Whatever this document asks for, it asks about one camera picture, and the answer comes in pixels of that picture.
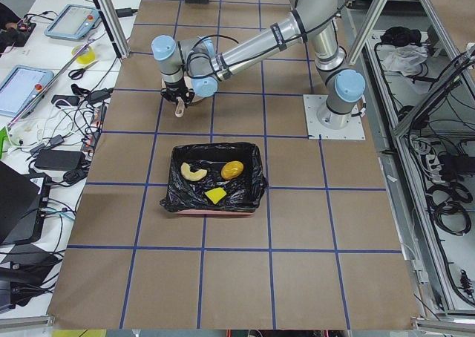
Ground orange yellow potato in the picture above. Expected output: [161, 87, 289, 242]
[220, 160, 244, 180]

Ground pink bin tray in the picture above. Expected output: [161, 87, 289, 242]
[175, 209, 254, 217]

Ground black laptop power brick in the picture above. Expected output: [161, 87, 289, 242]
[34, 150, 85, 171]

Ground black scissors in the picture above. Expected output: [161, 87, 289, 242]
[68, 60, 98, 81]

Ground pale yellow curved peel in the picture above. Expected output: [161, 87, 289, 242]
[180, 163, 208, 182]

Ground black trash bag bin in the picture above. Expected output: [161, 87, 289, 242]
[160, 142, 268, 213]

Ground black braided left cable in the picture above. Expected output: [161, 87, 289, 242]
[185, 0, 353, 78]

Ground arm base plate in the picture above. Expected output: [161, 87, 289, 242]
[303, 94, 365, 141]

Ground yellow tape roll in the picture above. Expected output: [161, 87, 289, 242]
[76, 45, 96, 65]

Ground yellow green sponge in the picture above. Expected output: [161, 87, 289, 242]
[205, 187, 227, 205]

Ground blue teach pendant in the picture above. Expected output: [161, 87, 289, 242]
[44, 4, 101, 40]
[1, 65, 54, 117]

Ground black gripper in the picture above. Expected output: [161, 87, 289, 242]
[160, 82, 195, 105]

